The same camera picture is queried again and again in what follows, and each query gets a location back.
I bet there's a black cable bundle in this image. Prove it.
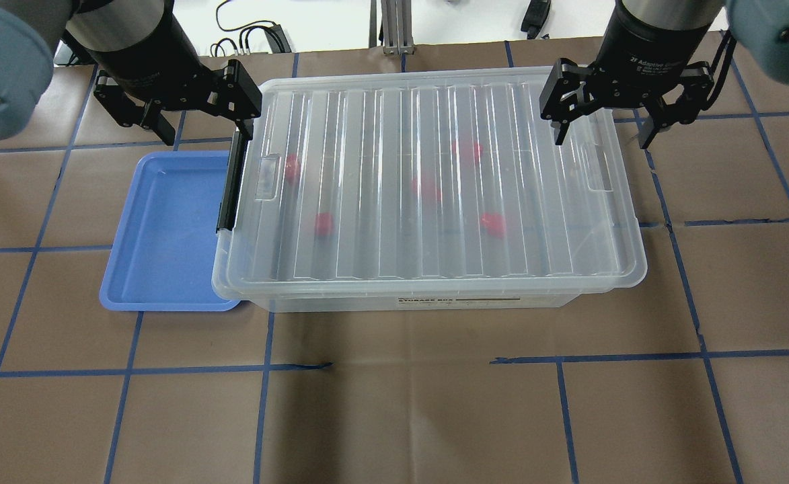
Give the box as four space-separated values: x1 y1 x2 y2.
210 0 280 58

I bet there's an aluminium frame post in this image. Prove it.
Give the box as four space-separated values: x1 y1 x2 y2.
369 1 415 55

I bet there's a clear plastic storage box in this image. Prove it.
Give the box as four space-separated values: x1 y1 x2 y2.
250 293 580 313

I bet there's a clear plastic box lid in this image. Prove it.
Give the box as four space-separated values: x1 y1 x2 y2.
212 67 647 312

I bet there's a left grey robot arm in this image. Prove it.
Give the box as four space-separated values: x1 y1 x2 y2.
0 1 263 146

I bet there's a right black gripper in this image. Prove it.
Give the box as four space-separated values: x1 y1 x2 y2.
539 13 714 150

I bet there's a blue plastic tray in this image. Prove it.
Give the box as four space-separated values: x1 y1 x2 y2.
99 151 237 312

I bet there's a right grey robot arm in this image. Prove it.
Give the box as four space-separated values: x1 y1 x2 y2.
539 1 789 149

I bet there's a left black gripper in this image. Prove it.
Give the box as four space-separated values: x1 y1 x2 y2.
93 13 263 233

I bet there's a black handheld device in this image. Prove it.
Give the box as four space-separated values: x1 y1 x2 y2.
520 0 553 40

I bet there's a red block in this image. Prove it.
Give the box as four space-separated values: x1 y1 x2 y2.
412 175 443 204
478 212 506 239
313 212 334 238
451 140 484 166
284 153 301 185

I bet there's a black power adapter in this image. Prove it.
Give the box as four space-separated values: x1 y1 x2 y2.
264 24 293 53

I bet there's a black box latch handle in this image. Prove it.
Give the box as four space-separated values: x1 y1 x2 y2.
217 129 246 233

